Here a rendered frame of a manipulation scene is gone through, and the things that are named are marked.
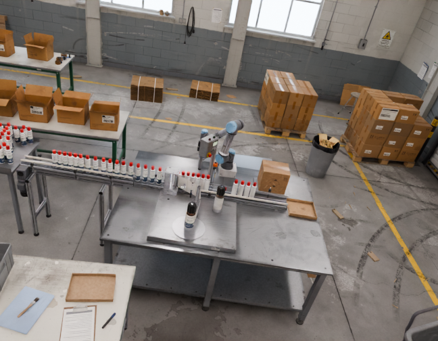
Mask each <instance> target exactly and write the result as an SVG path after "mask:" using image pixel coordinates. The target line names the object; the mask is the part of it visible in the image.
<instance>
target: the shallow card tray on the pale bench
mask: <svg viewBox="0 0 438 341"><path fill-rule="evenodd" d="M115 284H116V274H110V273H72V274H71V278H70V283H69V286H68V291H67V294H66V298H65V299H66V302H113V299H114V290H115Z"/></svg>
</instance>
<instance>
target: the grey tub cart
mask: <svg viewBox="0 0 438 341"><path fill-rule="evenodd" d="M435 309H438V305H436V306H432V307H429V308H426V309H422V310H419V311H416V312H415V313H414V314H413V315H412V316H411V318H410V321H409V323H408V324H407V326H406V328H405V332H404V339H403V340H402V341H438V321H434V322H432V323H428V324H425V325H421V326H418V327H415V328H412V329H410V327H411V326H412V324H413V322H414V319H415V318H416V316H417V315H419V314H421V313H425V312H429V311H432V310H435Z"/></svg>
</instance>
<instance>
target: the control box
mask: <svg viewBox="0 0 438 341"><path fill-rule="evenodd" d="M213 136H215V135H213V134H211V135H208V136H206V137H204V138H202V139H201V143H200V148H199V155H200V156H201V157H203V158H208V157H209V156H208V154H211V155H214V154H215V153H216V150H217V148H216V149H215V150H214V151H212V152H211V150H212V148H213V147H212V144H213V142H214V141H216V140H218V138H217V137H216V138H215V139H213ZM209 138H211V141H208V139H209ZM217 145H218V144H217ZM215 146H216V145H215ZM215 146H214V147H215Z"/></svg>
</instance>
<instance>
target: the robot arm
mask: <svg viewBox="0 0 438 341"><path fill-rule="evenodd" d="M243 127H244V122H243V121H242V120H240V119H237V120H234V121H230V122H228V123H227V124H226V128H225V129H223V130H221V131H219V132H217V133H219V134H220V136H219V139H220V138H222V137H223V136H226V137H225V140H224V143H223V145H222V149H221V150H219V152H218V154H216V157H215V160H216V162H217V163H218V164H221V165H220V166H221V167H222V168H223V169H225V170H232V169H233V160H234V157H235V151H234V149H231V148H230V146H231V143H232V142H233V138H234V136H235V135H236V134H237V132H238V131H239V130H241V129H242V128H243ZM208 135H210V134H209V133H208V130H207V129H202V130H201V137H200V141H199V143H198V147H197V151H199V148H200V143H201V139H202V138H204V137H206V136H208Z"/></svg>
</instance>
